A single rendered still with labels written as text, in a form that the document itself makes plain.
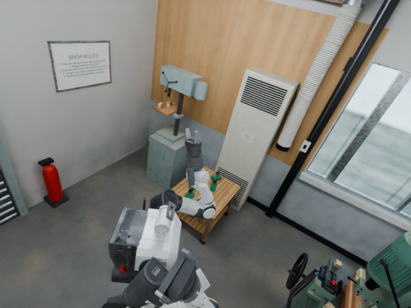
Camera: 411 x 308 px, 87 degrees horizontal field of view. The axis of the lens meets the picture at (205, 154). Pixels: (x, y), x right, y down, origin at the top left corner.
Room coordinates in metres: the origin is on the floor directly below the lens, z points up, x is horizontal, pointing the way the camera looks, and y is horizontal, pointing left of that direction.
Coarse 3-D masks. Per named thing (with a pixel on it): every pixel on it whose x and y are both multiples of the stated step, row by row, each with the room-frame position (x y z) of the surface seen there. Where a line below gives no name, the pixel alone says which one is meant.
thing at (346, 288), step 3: (348, 285) 0.86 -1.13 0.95; (345, 288) 0.85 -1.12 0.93; (348, 288) 0.84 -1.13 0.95; (342, 291) 0.84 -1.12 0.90; (345, 291) 0.82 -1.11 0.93; (348, 291) 0.82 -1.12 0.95; (342, 294) 0.82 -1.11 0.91; (345, 294) 0.80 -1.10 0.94; (348, 294) 0.80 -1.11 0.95; (342, 297) 0.80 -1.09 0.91; (345, 297) 0.78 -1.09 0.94; (348, 297) 0.78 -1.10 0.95; (342, 300) 0.77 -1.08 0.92; (345, 300) 0.76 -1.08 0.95; (348, 300) 0.76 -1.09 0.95; (342, 303) 0.75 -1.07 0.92; (345, 303) 0.74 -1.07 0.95; (342, 306) 0.73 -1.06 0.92; (345, 306) 0.72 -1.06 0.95
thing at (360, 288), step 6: (360, 282) 0.82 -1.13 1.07; (354, 288) 0.81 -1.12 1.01; (360, 288) 0.79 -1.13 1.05; (366, 288) 0.79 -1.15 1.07; (378, 288) 0.81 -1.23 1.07; (360, 294) 0.79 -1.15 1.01; (366, 294) 0.78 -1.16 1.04; (372, 294) 0.77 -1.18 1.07; (378, 294) 0.78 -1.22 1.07; (372, 300) 0.76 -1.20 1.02; (378, 300) 0.75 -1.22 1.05
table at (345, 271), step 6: (330, 258) 1.09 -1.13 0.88; (330, 264) 1.03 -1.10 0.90; (342, 264) 1.05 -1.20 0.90; (330, 270) 0.97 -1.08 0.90; (336, 270) 0.99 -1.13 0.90; (342, 270) 1.00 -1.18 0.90; (348, 270) 1.01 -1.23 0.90; (354, 270) 1.03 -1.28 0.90; (342, 276) 0.95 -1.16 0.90; (354, 276) 0.98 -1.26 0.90; (306, 288) 0.82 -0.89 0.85; (342, 288) 0.86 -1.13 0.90; (312, 294) 0.79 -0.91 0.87; (318, 300) 0.76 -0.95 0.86; (324, 300) 0.75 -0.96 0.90; (336, 300) 0.77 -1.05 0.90; (336, 306) 0.73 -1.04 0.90
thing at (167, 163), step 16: (160, 80) 2.54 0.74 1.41; (176, 80) 2.45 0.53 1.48; (192, 80) 2.37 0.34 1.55; (192, 96) 2.40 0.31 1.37; (176, 112) 2.51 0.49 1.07; (176, 128) 2.49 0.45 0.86; (160, 144) 2.31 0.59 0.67; (176, 144) 2.35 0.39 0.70; (160, 160) 2.30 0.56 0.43; (176, 160) 2.27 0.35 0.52; (160, 176) 2.29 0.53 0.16; (176, 176) 2.33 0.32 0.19
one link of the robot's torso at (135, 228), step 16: (128, 208) 0.69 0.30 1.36; (144, 208) 0.74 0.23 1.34; (128, 224) 0.61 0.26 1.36; (144, 224) 0.63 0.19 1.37; (176, 224) 0.68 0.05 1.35; (112, 240) 0.51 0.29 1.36; (128, 240) 0.53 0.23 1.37; (144, 240) 0.55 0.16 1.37; (160, 240) 0.57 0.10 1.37; (176, 240) 0.60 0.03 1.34; (112, 256) 0.50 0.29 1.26; (128, 256) 0.47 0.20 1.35; (144, 256) 0.49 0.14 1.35; (160, 256) 0.51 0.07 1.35; (176, 256) 0.54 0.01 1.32; (128, 272) 0.51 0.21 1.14
